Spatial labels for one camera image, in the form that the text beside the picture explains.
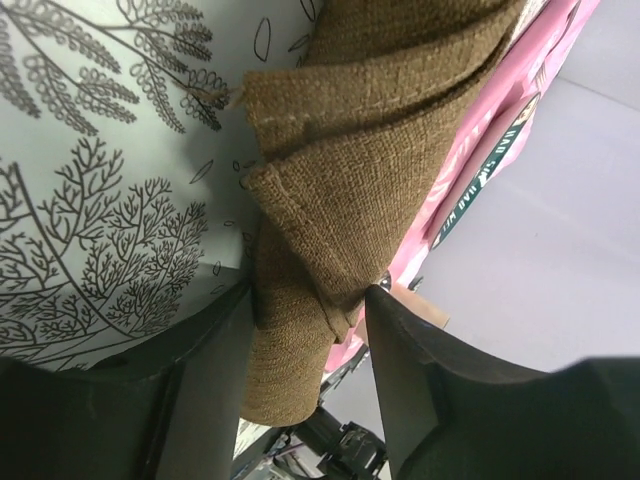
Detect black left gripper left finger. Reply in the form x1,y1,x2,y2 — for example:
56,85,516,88
1,283,252,479

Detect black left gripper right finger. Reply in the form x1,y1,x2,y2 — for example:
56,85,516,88
365,286,639,479

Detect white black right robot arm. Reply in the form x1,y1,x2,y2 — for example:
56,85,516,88
231,407,388,479

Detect floral tablecloth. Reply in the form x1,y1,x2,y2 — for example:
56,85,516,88
1,1,322,372

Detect brown cloth napkin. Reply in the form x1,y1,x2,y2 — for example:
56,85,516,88
241,1,524,427

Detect pink floral placemat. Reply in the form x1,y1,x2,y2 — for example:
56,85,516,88
324,0,601,374

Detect green rimmed white plate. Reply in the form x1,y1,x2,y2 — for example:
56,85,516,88
426,93,541,250

